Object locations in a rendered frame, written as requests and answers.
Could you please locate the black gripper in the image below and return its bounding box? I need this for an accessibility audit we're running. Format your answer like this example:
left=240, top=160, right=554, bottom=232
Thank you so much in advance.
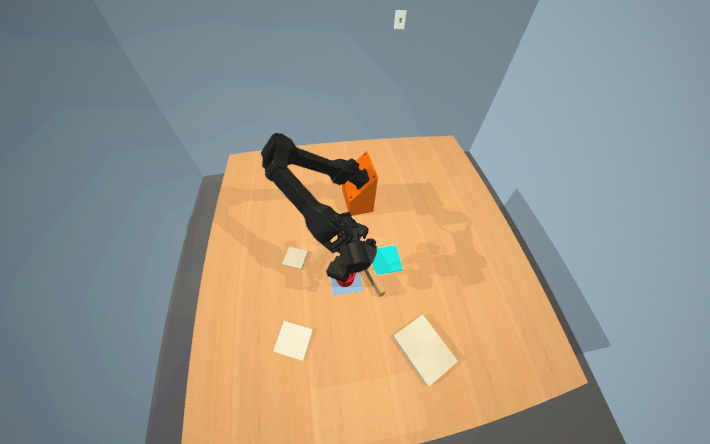
left=326, top=223, right=369, bottom=283

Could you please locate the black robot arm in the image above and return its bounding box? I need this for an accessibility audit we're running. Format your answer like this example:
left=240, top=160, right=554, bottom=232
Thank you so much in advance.
left=261, top=133, right=377, bottom=273

